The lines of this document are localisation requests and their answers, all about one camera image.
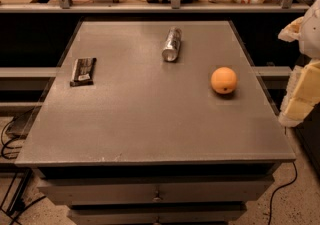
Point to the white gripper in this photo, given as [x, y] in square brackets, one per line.
[311, 35]

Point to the black rxbar chocolate wrapper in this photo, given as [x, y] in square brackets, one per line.
[82, 73]

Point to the orange fruit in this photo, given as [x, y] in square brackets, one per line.
[224, 80]

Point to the silver metal can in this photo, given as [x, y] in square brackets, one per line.
[172, 44]

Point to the grey drawer cabinet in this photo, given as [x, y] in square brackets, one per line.
[146, 124]

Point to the upper drawer knob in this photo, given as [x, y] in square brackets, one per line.
[157, 198]

